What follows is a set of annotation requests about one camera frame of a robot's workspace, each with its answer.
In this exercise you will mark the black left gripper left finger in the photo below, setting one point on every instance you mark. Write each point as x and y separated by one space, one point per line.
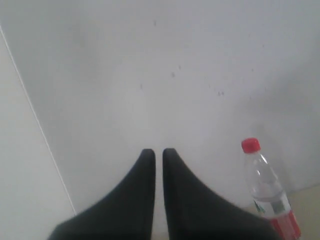
126 213

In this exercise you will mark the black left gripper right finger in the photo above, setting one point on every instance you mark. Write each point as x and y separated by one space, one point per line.
195 212

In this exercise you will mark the clear bottle red cap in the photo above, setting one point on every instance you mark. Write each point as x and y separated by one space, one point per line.
269 196

